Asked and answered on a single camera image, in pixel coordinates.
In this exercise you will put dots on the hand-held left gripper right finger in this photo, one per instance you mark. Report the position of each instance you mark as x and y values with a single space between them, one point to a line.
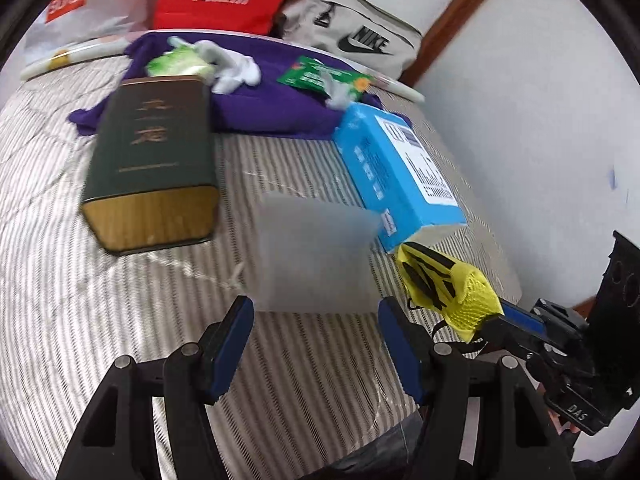
400 352

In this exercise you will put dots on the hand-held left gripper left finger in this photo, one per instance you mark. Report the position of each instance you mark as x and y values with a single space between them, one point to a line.
227 352

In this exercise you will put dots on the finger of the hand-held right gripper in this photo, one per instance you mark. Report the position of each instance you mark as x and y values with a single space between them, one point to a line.
505 342
522 319

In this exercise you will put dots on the yellow and black mesh sock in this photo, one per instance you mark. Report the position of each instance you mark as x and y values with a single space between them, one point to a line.
450 285

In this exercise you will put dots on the knotted white tissue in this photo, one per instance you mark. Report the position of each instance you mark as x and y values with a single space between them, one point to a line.
336 92

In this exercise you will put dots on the white glove with green cuff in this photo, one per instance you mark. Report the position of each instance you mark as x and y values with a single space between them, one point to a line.
235 72

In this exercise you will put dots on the green packet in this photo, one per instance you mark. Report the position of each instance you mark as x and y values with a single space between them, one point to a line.
310 77

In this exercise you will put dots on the green wet wipes pack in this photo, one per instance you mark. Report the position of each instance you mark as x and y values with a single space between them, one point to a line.
175 64

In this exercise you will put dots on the striped bedsheet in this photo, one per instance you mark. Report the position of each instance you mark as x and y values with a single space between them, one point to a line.
75 310

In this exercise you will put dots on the blue cardboard box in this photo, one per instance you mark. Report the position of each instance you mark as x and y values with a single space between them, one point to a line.
395 170

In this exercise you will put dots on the dark green tin box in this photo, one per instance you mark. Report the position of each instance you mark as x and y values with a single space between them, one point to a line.
150 160

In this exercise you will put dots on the purple cloth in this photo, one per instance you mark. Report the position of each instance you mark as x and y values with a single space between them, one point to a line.
270 105

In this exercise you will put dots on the beige sling bag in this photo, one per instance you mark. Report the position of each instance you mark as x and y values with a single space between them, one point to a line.
350 30

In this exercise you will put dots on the white plastic shopping bag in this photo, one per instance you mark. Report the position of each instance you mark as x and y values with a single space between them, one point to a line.
100 5

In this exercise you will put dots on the brown wooden bed frame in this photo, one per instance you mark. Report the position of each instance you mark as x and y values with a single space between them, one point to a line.
465 15

